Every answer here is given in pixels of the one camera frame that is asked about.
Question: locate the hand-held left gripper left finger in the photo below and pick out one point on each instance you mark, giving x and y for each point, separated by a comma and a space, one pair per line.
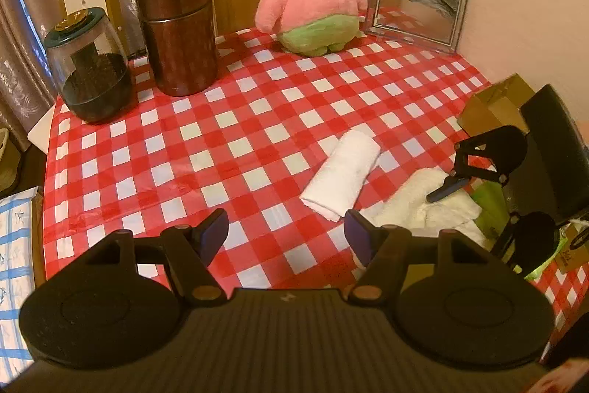
214, 236

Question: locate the glass jar with dark lid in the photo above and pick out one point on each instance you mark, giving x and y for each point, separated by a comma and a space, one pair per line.
92, 89

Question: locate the white towel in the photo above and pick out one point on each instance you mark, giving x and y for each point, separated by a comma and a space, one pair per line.
340, 172
414, 204

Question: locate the brown wooden canister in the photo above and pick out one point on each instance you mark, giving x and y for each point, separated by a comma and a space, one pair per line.
177, 34

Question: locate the glass picture frame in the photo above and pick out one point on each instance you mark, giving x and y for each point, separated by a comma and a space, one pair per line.
418, 6

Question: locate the green tissue box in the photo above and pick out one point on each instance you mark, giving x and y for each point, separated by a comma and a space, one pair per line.
492, 209

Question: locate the red checked tablecloth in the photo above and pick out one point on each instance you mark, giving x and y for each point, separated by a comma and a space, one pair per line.
257, 112

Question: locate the blue patterned cloth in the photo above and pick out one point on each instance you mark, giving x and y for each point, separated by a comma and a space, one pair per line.
18, 259

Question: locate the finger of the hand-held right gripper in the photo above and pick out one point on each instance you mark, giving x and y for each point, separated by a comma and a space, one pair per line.
505, 234
448, 188

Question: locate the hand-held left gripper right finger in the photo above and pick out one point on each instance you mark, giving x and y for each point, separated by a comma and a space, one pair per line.
359, 236

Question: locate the cardboard box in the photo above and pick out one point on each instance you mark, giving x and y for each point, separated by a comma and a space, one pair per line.
497, 103

